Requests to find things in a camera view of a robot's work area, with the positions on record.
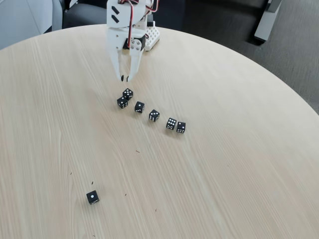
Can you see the black dice white pips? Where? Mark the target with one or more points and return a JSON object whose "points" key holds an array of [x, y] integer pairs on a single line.
{"points": [[181, 127], [171, 123], [154, 115], [139, 106], [127, 93], [92, 197], [122, 102]]}

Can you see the dark grey chair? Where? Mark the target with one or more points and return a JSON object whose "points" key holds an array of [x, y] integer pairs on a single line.
{"points": [[82, 15]]}

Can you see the light grey cabinet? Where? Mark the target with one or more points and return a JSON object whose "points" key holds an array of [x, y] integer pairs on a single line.
{"points": [[20, 20]]}

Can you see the grey desk leg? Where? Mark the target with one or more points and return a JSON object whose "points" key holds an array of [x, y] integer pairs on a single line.
{"points": [[264, 25]]}

